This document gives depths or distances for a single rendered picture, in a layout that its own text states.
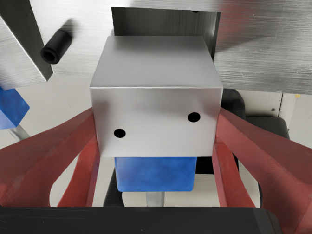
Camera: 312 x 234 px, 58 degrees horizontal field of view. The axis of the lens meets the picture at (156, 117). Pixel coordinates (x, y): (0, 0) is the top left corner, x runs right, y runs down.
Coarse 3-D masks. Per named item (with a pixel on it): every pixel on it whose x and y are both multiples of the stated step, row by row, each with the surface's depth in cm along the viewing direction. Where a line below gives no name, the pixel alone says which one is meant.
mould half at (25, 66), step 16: (0, 0) 19; (16, 0) 21; (0, 16) 19; (16, 16) 20; (32, 16) 22; (0, 32) 20; (16, 32) 20; (32, 32) 22; (0, 48) 21; (16, 48) 21; (32, 48) 22; (0, 64) 22; (16, 64) 22; (32, 64) 22; (48, 64) 23; (0, 80) 23; (16, 80) 23; (32, 80) 23
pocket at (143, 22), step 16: (112, 16) 14; (128, 16) 17; (144, 16) 17; (160, 16) 17; (176, 16) 16; (192, 16) 16; (208, 16) 16; (128, 32) 18; (144, 32) 17; (160, 32) 17; (176, 32) 17; (192, 32) 17; (208, 32) 17; (208, 48) 18
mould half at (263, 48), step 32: (32, 0) 14; (64, 0) 14; (96, 0) 14; (128, 0) 13; (160, 0) 13; (192, 0) 13; (224, 0) 13; (256, 0) 13; (288, 0) 12; (96, 32) 15; (224, 32) 14; (256, 32) 14; (288, 32) 13; (64, 64) 17; (96, 64) 16; (224, 64) 15; (256, 64) 15; (288, 64) 15
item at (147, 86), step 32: (128, 64) 12; (160, 64) 12; (192, 64) 12; (96, 96) 11; (128, 96) 11; (160, 96) 11; (192, 96) 11; (96, 128) 11; (128, 128) 11; (160, 128) 11; (192, 128) 11; (128, 160) 14; (160, 160) 14; (192, 160) 14; (160, 192) 17
